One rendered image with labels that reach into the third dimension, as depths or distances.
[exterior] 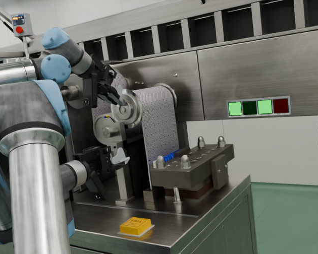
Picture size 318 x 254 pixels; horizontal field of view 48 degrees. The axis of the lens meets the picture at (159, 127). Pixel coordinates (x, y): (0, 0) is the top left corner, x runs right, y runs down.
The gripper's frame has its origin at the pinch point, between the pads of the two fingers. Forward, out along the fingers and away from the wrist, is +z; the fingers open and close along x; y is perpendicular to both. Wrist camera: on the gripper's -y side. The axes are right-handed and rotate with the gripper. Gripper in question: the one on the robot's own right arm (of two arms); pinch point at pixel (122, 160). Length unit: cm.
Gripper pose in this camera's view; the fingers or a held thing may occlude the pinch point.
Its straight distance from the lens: 121.3
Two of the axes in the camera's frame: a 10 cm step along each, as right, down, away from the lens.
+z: 5.4, -1.9, 8.2
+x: -8.3, 0.3, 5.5
